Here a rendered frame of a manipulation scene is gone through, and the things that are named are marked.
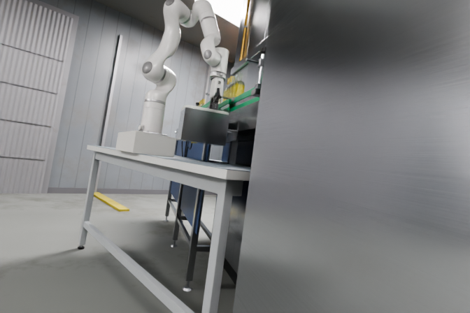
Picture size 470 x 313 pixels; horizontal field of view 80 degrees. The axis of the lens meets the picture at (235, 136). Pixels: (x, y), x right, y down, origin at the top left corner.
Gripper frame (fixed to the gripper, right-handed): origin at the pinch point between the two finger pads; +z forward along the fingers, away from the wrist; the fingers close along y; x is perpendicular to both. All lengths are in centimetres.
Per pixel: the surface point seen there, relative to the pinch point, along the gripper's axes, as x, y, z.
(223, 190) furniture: 4, -46, 36
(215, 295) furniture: 2, -47, 72
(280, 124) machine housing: 6, -87, 16
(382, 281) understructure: 7, -116, 36
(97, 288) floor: 43, 28, 103
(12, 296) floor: 79, 22, 103
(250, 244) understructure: 6, -79, 44
